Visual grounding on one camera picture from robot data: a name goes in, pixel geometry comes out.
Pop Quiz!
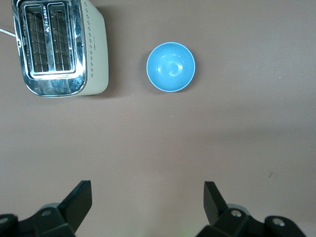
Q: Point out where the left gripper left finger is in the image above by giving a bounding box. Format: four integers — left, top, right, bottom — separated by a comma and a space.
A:
18, 180, 93, 237

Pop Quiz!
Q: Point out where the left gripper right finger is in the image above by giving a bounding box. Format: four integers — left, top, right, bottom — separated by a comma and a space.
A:
196, 181, 267, 237

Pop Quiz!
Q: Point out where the blue bowl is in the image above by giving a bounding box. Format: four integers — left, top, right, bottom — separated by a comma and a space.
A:
146, 41, 196, 93

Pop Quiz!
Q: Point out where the beige and chrome toaster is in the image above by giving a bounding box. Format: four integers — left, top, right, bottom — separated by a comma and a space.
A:
11, 0, 109, 98

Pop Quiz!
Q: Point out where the white toaster power cable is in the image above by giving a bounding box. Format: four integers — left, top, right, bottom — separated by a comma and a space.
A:
0, 28, 17, 38

